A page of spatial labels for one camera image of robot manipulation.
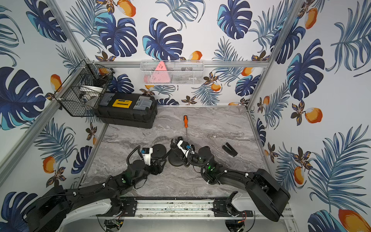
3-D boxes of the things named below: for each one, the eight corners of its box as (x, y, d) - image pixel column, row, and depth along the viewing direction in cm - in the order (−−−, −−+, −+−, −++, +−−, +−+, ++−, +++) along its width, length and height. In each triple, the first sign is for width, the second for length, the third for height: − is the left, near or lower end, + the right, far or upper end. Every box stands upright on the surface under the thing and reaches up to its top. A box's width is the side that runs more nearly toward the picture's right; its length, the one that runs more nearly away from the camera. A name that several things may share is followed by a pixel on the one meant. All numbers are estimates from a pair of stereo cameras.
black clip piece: (233, 158, 95) (234, 156, 92) (221, 147, 100) (222, 145, 97) (237, 154, 96) (238, 152, 94) (226, 144, 101) (227, 142, 99)
